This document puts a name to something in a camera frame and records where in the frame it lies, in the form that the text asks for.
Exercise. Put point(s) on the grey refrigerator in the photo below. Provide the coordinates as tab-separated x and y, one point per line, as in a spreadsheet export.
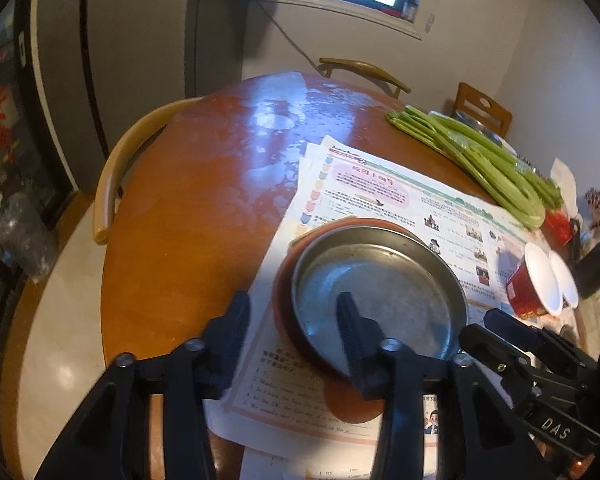
145	60

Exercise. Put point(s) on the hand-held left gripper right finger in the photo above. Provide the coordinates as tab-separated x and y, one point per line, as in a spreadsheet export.
352	345

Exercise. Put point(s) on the steel basin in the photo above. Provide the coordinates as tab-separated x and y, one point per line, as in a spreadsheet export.
485	132

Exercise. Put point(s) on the green celery bunch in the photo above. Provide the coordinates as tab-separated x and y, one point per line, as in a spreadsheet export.
480	170
525	170

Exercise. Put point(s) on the dark glass door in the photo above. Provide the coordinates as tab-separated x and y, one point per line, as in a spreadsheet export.
10	110

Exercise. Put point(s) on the clear plastic bag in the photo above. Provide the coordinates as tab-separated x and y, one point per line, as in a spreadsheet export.
22	240

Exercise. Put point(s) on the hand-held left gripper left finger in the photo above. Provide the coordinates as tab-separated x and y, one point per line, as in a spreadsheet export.
230	345

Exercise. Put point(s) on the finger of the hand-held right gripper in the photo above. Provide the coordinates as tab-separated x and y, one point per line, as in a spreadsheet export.
495	355
525	332

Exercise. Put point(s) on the red paper bowl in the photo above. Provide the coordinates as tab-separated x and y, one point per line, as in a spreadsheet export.
570	280
525	290

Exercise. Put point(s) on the colourful printed worksheet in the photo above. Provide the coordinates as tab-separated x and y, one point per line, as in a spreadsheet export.
380	195

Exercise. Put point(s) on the red tissue box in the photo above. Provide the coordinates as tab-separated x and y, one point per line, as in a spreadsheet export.
560	225

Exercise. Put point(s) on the black thermos bottle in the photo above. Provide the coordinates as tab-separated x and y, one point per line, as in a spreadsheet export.
597	265

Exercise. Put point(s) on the small jar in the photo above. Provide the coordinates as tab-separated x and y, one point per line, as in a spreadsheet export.
409	10

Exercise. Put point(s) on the wooden curved-back chair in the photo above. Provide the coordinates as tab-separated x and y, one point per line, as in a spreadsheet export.
110	170
365	70

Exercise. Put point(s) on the round metal plate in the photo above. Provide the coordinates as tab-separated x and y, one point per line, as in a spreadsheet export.
405	285

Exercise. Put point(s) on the wooden chair with cutout back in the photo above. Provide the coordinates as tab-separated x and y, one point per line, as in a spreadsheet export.
480	105

